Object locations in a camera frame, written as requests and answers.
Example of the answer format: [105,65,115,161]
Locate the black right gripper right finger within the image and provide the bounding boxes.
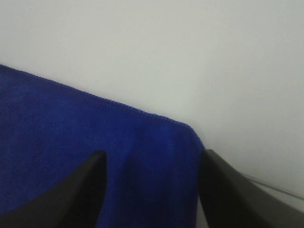
[199,150,304,228]

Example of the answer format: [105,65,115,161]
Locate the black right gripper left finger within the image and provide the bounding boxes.
[0,151,107,228]

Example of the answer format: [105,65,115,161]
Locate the blue microfibre towel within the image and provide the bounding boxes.
[0,66,203,228]

